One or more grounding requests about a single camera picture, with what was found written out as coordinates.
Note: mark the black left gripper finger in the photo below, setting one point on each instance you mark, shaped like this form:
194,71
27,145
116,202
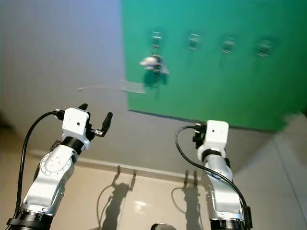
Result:
83,106
108,121

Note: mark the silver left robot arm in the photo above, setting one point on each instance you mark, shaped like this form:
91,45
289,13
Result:
50,179

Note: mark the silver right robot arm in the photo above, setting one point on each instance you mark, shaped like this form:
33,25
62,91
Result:
220,196

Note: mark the clear tape piece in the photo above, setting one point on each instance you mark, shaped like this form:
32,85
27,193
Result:
132,86

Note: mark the grey robot leg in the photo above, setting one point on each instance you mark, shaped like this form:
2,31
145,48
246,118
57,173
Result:
163,227

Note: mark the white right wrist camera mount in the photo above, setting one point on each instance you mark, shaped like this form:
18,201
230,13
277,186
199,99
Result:
217,134

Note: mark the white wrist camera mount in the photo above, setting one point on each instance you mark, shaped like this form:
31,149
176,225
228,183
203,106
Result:
75,123
217,134

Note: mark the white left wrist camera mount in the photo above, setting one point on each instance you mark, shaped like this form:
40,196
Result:
75,123

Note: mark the green wall board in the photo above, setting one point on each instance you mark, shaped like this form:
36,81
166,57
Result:
211,86

